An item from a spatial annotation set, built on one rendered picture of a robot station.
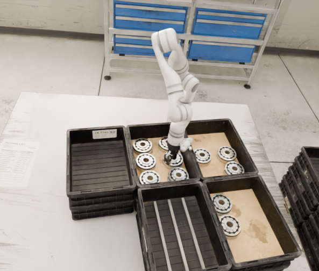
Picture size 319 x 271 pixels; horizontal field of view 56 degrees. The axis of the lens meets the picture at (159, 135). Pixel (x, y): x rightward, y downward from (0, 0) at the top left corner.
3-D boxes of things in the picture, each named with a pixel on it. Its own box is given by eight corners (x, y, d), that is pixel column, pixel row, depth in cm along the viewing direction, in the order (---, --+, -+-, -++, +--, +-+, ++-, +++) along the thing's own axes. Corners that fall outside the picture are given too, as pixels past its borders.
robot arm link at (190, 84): (203, 78, 163) (195, 101, 176) (190, 69, 167) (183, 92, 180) (192, 84, 158) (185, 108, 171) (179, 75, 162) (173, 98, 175)
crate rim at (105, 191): (66, 132, 154) (66, 128, 152) (125, 128, 160) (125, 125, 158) (66, 198, 127) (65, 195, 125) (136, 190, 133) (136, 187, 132)
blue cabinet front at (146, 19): (113, 52, 323) (113, -1, 283) (179, 57, 330) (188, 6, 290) (113, 54, 321) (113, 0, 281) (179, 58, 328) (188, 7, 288)
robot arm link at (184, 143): (184, 153, 136) (186, 144, 132) (163, 142, 140) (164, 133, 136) (193, 141, 142) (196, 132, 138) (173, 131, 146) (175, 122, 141)
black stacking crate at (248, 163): (177, 136, 173) (179, 122, 165) (224, 133, 180) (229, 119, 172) (196, 194, 147) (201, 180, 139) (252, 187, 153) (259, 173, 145)
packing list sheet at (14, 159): (0, 138, 173) (0, 138, 172) (42, 140, 175) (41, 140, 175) (-22, 186, 150) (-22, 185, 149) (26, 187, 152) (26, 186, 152)
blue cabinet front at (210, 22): (186, 57, 331) (196, 7, 291) (249, 62, 338) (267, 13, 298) (186, 59, 329) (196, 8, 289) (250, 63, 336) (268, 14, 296)
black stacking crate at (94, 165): (69, 144, 160) (66, 129, 152) (124, 140, 167) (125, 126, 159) (69, 209, 134) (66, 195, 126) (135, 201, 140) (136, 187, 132)
